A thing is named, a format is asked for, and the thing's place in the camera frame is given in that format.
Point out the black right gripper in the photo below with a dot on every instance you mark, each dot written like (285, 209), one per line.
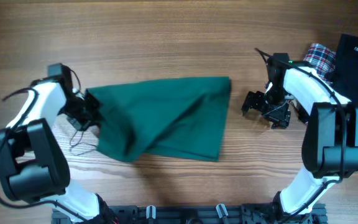
(268, 107)

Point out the black aluminium mounting rail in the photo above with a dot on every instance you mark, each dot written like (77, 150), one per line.
(245, 213)

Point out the green cloth bag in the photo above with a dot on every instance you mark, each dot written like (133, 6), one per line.
(177, 117)

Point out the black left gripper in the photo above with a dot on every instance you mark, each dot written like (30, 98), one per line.
(92, 121)

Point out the plaid checkered shirt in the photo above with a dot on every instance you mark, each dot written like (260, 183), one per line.
(322, 60)

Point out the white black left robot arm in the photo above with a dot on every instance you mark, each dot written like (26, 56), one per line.
(33, 168)

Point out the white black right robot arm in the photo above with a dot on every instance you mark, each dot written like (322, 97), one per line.
(330, 146)

